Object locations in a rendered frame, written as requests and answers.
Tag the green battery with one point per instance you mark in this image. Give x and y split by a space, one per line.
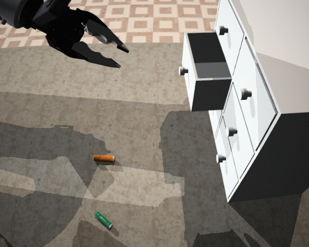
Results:
103 219

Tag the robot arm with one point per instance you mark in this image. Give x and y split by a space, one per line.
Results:
50 10

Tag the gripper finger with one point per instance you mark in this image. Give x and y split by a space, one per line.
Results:
80 50
95 27

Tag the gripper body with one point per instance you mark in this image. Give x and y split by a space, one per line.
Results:
66 28

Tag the orange battery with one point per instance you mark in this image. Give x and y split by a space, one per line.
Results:
103 158

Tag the grey chest of drawers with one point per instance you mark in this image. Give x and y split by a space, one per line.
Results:
278 33

